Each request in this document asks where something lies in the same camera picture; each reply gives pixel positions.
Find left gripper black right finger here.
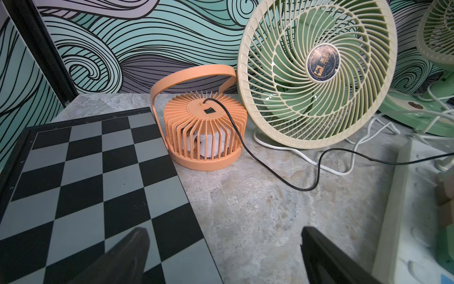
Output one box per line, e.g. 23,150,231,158
300,226,379,284

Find cream green round fan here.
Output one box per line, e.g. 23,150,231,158
237,1,397,149

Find black grey chessboard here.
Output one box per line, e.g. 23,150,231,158
1,108,222,284

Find green pedestal desk fan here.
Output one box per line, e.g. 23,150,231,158
379,1,454,137

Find black fan usb cable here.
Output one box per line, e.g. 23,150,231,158
202,98,454,192

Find white multicolour power strip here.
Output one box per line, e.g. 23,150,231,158
372,140,454,284

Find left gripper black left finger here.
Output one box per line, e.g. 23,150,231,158
70,227,150,284

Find white cable of round fan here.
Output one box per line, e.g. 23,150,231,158
252,112,402,177

